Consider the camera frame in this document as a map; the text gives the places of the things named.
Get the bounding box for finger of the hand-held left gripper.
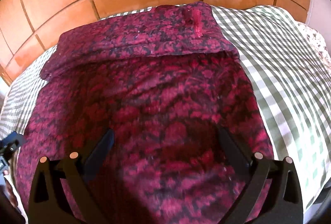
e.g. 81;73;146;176
0;131;26;150

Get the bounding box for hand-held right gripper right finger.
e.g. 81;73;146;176
217;127;303;224

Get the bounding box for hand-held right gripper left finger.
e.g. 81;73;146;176
28;129;115;224

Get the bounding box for dark red patterned sweater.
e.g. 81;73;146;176
14;1;275;224

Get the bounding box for green white checkered bed sheet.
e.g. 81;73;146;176
0;5;331;214

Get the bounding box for floral bed cover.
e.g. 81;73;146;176
295;21;331;65

